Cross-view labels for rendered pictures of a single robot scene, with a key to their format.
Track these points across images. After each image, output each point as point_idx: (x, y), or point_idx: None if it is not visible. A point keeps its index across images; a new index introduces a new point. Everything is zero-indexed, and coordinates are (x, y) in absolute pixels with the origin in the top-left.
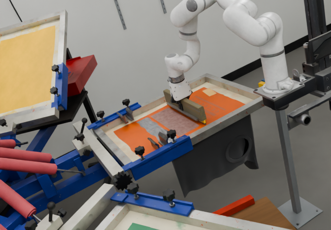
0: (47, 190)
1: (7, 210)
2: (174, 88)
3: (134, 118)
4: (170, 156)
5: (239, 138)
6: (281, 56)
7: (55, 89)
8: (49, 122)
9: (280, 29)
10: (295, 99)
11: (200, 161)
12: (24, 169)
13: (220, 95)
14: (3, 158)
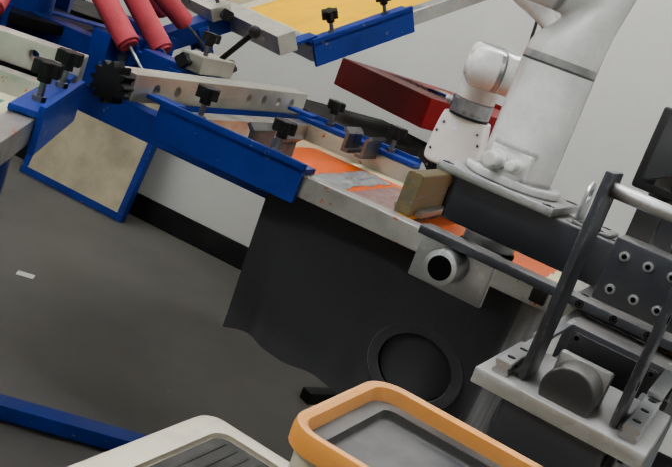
0: (88, 63)
1: (17, 20)
2: (441, 122)
3: (377, 173)
4: (238, 164)
5: (433, 341)
6: (549, 74)
7: (331, 12)
8: (317, 114)
9: None
10: (515, 248)
11: (311, 287)
12: None
13: (545, 270)
14: None
